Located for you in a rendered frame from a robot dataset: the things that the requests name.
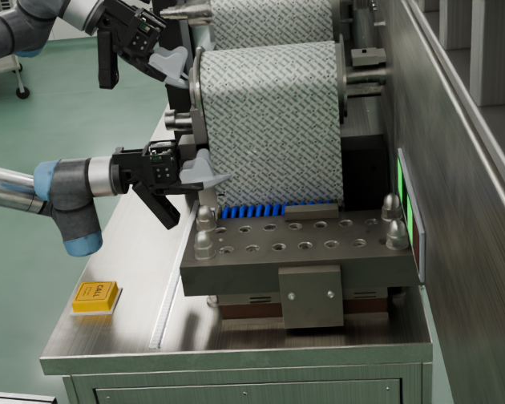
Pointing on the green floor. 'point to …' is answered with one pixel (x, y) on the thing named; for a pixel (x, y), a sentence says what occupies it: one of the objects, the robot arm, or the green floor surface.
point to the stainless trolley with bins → (10, 62)
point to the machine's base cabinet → (260, 385)
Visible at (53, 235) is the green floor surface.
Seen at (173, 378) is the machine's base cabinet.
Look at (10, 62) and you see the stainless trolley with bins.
